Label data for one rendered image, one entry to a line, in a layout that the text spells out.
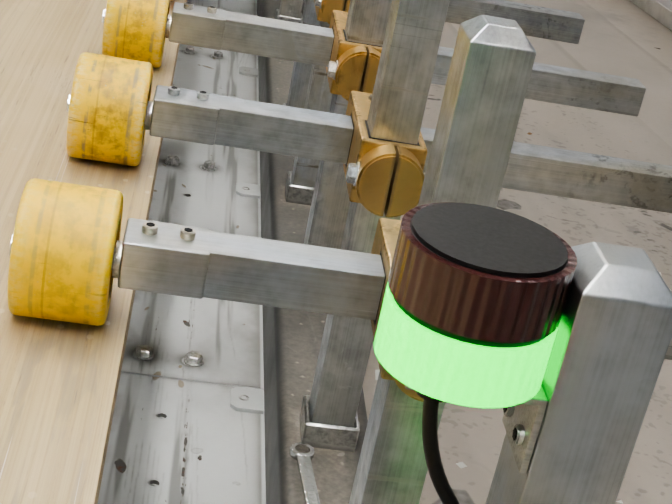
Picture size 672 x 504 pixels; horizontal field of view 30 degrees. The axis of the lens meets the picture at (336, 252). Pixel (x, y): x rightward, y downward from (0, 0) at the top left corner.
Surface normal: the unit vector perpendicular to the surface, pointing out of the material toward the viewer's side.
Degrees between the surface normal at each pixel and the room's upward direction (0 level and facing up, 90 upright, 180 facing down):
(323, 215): 90
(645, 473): 0
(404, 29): 90
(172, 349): 0
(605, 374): 90
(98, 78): 36
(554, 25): 90
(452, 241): 0
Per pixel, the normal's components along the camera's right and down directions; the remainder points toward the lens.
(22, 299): -0.01, 0.74
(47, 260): 0.11, 0.15
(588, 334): 0.06, 0.44
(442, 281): -0.54, 0.26
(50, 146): 0.18, -0.89
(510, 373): 0.40, 0.46
